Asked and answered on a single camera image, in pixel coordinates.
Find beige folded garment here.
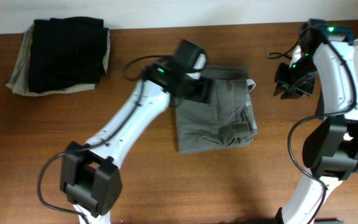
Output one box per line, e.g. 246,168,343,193
5,24,96,96

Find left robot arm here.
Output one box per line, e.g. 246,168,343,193
60,62,208,223

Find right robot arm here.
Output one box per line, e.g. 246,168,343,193
274,19,358,224

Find black folded garment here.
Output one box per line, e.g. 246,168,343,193
27,17,110,93

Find grey shorts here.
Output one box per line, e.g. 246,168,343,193
175,65,259,154

